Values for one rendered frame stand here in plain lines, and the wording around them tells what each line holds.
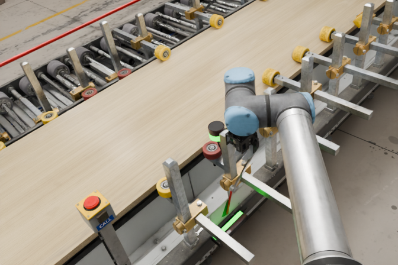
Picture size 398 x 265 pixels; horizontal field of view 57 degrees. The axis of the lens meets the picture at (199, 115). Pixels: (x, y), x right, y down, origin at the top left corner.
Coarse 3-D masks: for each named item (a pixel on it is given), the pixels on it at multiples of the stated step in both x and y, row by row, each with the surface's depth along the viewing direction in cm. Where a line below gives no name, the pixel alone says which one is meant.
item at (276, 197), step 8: (216, 160) 153; (248, 176) 144; (248, 184) 144; (256, 184) 141; (264, 184) 140; (264, 192) 138; (272, 192) 137; (272, 200) 137; (280, 200) 134; (288, 200) 133; (288, 208) 131
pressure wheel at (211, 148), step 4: (204, 144) 154; (208, 144) 154; (212, 144) 154; (216, 144) 154; (204, 148) 152; (208, 148) 153; (212, 148) 152; (216, 148) 152; (204, 152) 151; (208, 152) 151; (212, 152) 150; (216, 152) 150; (220, 152) 151; (204, 156) 153; (208, 156) 151; (212, 156) 150; (216, 156) 151
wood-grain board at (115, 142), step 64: (256, 0) 258; (320, 0) 244; (384, 0) 232; (192, 64) 205; (256, 64) 196; (64, 128) 177; (128, 128) 170; (192, 128) 164; (0, 192) 150; (64, 192) 146; (128, 192) 141; (0, 256) 127; (64, 256) 124
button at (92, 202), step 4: (92, 196) 99; (96, 196) 99; (88, 200) 98; (92, 200) 98; (96, 200) 97; (84, 204) 97; (88, 204) 97; (92, 204) 97; (96, 204) 97; (88, 208) 96
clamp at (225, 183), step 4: (240, 160) 150; (236, 164) 148; (240, 164) 148; (240, 168) 147; (248, 168) 147; (240, 172) 145; (244, 172) 146; (248, 172) 148; (224, 176) 144; (236, 176) 144; (220, 180) 146; (224, 180) 143; (228, 180) 143; (232, 180) 142; (240, 180) 146; (220, 184) 145; (224, 184) 142; (228, 184) 142; (232, 184) 143; (224, 188) 144; (228, 188) 142
